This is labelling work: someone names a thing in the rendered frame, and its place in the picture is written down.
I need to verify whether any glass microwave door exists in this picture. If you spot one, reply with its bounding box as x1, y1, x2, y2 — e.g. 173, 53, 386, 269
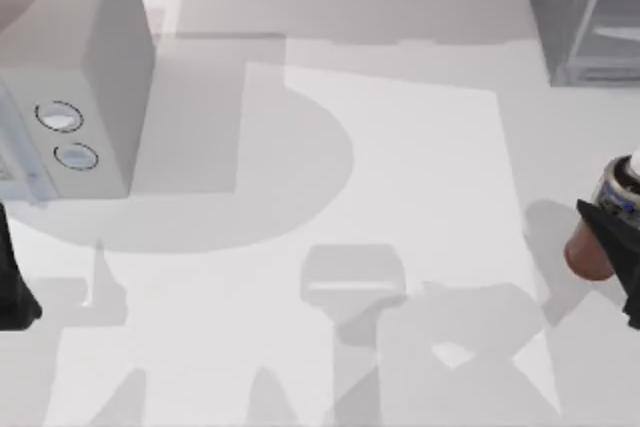
0, 80, 57, 205

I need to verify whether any small microwave knob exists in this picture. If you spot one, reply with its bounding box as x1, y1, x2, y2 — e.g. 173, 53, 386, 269
52, 142, 100, 171

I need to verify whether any brown bottle with blue label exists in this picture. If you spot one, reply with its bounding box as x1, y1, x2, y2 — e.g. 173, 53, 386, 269
563, 145, 640, 281

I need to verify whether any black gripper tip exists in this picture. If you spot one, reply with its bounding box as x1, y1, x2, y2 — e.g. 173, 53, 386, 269
0, 200, 44, 334

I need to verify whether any pale microwave oven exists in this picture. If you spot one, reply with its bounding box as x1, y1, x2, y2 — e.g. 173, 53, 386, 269
0, 0, 157, 206

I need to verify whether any large microwave knob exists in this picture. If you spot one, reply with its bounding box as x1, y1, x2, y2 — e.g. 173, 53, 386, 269
34, 100, 85, 135

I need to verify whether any grey cabinet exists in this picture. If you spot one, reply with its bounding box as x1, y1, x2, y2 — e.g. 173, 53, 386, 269
518, 0, 640, 89

